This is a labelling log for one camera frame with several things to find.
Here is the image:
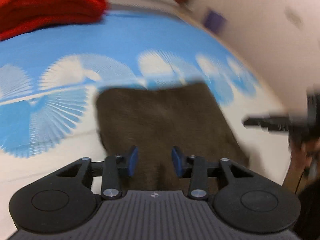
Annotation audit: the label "dark brown corduroy pants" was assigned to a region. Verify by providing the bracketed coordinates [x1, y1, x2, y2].
[95, 82, 249, 192]

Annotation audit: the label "person right hand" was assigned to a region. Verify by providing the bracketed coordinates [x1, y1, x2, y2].
[283, 139, 319, 194]

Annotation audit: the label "purple box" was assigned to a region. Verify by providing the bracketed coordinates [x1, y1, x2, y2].
[203, 9, 226, 34]

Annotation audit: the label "blue white patterned bedsheet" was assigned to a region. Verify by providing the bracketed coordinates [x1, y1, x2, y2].
[1, 10, 290, 239]

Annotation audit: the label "red folded blanket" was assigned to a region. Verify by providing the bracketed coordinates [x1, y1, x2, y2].
[1, 0, 109, 40]

